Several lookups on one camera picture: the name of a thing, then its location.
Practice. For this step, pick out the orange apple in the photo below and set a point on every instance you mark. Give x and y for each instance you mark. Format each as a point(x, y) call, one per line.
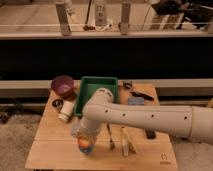
point(84, 143)

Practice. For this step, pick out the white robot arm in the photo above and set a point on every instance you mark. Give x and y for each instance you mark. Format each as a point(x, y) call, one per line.
point(189, 122)

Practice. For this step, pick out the clear plastic cup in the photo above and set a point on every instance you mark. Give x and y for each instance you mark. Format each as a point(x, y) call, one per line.
point(78, 132)

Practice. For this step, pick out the green plastic tray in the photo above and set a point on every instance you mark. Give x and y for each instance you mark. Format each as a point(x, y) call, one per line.
point(89, 84)

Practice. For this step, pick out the grey blue sponge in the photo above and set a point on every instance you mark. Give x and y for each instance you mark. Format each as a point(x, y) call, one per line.
point(136, 101)

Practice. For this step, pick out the purple bowl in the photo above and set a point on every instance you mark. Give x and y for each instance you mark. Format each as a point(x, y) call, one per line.
point(62, 85)

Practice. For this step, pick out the black round lid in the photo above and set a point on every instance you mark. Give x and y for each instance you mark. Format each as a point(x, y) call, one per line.
point(57, 103)

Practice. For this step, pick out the metal fork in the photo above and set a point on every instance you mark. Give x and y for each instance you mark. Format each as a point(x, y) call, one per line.
point(112, 144)

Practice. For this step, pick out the yellow banana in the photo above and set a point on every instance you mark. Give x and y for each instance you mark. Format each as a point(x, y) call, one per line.
point(127, 143)

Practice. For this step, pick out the black rectangular block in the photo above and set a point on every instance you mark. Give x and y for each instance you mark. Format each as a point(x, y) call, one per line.
point(150, 134)

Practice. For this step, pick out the wooden table board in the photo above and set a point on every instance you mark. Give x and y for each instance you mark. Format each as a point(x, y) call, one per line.
point(55, 149)

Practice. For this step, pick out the black handled tool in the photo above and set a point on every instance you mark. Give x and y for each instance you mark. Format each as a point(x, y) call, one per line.
point(129, 87)

